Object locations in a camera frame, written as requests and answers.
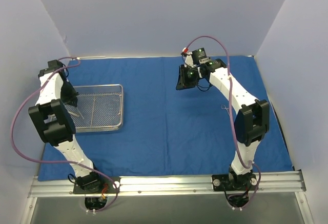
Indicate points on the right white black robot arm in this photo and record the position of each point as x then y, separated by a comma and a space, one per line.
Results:
249, 116

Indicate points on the steel tweezers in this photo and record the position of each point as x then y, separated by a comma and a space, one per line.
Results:
78, 114

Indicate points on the steel forceps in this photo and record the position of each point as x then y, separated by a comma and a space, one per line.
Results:
224, 107

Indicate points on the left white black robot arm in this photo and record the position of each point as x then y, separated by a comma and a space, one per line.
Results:
56, 127

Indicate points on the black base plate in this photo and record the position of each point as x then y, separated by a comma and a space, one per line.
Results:
230, 182
94, 185

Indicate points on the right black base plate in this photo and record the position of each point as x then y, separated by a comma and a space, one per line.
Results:
230, 182

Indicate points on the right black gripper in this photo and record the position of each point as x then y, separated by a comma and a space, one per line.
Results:
183, 78

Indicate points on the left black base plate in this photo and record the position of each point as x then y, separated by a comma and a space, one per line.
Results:
94, 185

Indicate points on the aluminium front rail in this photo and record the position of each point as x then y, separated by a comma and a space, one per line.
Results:
271, 182

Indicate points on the blue surgical wrap cloth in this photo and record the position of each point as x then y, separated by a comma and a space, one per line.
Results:
165, 131

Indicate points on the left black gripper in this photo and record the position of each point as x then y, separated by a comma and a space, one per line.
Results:
70, 98

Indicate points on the wire mesh instrument tray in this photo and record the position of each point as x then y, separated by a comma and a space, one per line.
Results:
102, 107

